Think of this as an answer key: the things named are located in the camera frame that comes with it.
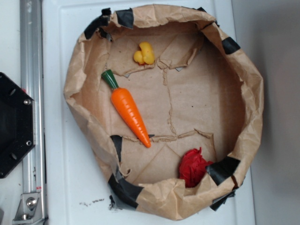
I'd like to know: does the yellow rubber duck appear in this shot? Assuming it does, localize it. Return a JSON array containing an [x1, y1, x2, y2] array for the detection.
[[133, 42, 155, 65]]

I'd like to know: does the brown paper bag tray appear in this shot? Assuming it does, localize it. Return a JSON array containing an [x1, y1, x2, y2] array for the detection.
[[64, 5, 263, 220]]

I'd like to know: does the orange toy carrot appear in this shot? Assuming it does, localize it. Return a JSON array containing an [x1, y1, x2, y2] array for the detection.
[[101, 69, 151, 148]]

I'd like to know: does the crumpled red cloth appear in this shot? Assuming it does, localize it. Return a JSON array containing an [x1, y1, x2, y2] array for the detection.
[[179, 147, 213, 188]]

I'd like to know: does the aluminium extrusion rail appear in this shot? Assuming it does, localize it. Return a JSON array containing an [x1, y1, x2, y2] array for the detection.
[[20, 0, 48, 225]]

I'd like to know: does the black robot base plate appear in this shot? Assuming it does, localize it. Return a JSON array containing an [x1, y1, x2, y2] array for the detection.
[[0, 73, 35, 179]]

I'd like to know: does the metal corner bracket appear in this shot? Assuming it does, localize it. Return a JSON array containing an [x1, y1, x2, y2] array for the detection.
[[12, 192, 43, 225]]

